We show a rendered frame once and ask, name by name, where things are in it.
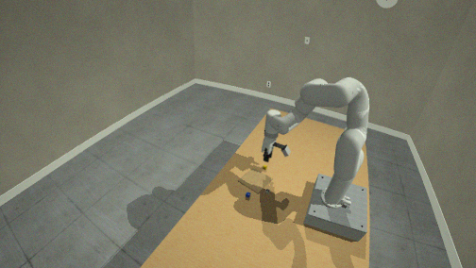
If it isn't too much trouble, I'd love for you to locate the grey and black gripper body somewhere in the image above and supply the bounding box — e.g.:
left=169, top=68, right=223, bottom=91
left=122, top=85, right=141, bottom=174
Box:
left=262, top=136, right=278, bottom=155

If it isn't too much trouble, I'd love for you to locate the tan textured mat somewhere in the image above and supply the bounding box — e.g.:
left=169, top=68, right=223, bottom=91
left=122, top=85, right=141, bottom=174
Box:
left=238, top=168, right=273, bottom=193

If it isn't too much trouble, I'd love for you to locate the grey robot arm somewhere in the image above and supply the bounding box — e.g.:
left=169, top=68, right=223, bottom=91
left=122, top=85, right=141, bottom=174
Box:
left=264, top=77, right=369, bottom=209

